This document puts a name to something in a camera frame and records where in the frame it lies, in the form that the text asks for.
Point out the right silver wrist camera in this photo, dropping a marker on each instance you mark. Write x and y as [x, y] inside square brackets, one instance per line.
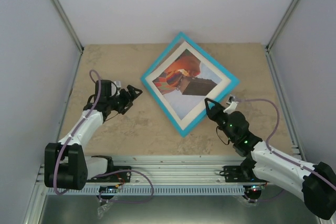
[231, 105]

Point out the teal wooden picture frame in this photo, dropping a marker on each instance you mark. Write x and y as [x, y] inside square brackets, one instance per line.
[170, 53]

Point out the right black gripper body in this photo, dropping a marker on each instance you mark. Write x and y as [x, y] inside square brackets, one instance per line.
[223, 127]

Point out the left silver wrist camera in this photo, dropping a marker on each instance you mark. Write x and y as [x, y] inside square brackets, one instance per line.
[117, 87]

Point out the left aluminium corner post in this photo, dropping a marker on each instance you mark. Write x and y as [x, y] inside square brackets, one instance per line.
[63, 16]

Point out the aluminium corner post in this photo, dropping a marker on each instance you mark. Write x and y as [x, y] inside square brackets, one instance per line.
[284, 20]
[63, 16]

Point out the hot air balloon photo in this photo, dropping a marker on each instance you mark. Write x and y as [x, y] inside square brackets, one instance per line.
[185, 83]

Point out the aluminium rail platform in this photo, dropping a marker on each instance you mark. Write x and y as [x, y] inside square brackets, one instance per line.
[179, 170]

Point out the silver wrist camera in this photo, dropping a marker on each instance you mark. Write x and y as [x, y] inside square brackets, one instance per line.
[231, 105]
[117, 87]

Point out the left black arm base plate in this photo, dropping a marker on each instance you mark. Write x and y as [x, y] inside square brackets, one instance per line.
[122, 177]

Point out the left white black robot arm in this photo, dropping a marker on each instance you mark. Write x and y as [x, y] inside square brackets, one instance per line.
[66, 166]

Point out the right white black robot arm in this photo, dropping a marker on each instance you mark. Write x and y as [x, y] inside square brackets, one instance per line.
[314, 184]

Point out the grey slotted cable duct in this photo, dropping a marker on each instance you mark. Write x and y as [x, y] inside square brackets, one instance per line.
[161, 190]

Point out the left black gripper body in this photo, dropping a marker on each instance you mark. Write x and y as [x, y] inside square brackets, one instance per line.
[121, 104]

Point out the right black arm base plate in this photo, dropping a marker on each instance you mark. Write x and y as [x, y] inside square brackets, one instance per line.
[237, 174]

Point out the right aluminium corner post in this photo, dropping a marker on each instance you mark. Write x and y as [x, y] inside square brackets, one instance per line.
[284, 20]

